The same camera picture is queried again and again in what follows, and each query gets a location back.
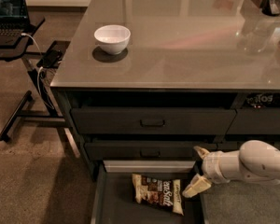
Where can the doritos chip bag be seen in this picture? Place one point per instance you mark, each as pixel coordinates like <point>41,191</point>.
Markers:
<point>262,100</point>

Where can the black smartphone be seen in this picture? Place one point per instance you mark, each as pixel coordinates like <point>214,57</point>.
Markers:
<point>50,59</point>

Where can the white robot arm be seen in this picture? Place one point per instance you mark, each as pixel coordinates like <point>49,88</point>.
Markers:
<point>254,162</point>

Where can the brown sea salt chip bag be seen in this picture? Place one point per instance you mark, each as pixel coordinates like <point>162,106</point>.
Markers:
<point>163,194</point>

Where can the middle right dark drawer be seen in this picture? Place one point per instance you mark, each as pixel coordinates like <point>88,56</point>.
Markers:
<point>227,145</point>

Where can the white ceramic bowl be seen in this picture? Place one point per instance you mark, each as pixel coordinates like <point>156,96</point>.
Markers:
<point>113,39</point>

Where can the open bottom left drawer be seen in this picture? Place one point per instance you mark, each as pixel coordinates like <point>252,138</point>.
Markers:
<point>114,197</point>

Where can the black laptop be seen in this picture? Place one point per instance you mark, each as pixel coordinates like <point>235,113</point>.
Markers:
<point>14,20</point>

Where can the dark drawer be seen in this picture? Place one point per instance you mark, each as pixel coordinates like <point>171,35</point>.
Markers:
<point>147,120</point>
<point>227,145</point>
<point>256,121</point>
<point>144,150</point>

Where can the top left dark drawer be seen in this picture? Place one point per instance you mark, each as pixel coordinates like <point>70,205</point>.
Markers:
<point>147,120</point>

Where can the grey kitchen island counter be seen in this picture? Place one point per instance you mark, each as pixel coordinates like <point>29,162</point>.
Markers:
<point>176,44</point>

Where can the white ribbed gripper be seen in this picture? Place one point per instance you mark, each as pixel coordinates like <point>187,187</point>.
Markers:
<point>212,168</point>

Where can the middle left dark drawer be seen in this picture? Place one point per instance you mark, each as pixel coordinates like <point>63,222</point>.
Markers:
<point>144,150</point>

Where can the top right dark drawer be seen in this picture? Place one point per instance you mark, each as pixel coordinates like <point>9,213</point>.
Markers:
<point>256,121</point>

